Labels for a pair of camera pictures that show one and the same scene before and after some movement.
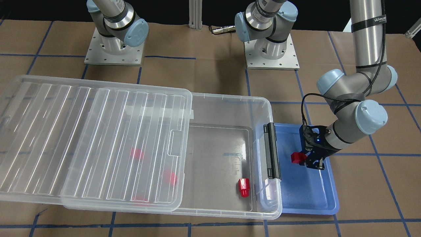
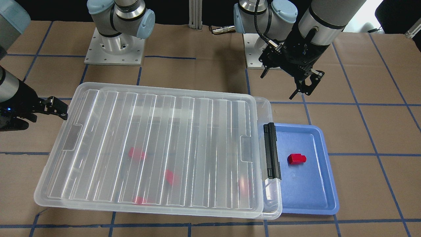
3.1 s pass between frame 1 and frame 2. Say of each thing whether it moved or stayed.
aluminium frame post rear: stayed
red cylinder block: stayed
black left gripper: moved
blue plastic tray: stayed
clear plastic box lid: moved
